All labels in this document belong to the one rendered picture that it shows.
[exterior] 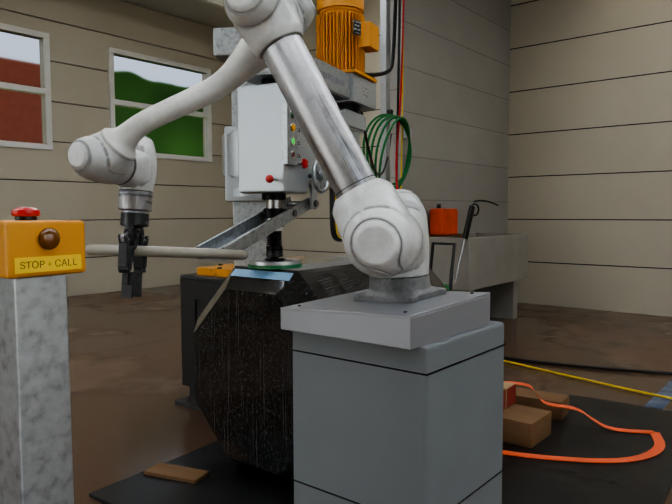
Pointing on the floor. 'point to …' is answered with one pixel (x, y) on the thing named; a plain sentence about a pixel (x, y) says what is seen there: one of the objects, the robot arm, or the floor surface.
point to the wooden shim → (176, 472)
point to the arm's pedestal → (399, 420)
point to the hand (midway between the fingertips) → (131, 285)
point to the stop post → (36, 361)
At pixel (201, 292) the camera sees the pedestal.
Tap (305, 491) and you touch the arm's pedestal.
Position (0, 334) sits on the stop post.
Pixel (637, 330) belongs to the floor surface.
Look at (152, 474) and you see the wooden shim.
